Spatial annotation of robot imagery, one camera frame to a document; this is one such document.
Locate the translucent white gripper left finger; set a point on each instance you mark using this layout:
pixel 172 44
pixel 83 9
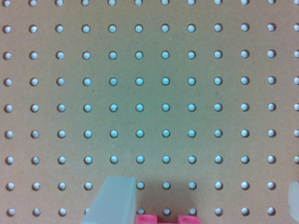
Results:
pixel 114 203

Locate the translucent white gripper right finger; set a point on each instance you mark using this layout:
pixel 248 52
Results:
pixel 293 200

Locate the pink toy block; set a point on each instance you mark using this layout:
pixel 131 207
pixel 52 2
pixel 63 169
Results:
pixel 153 219

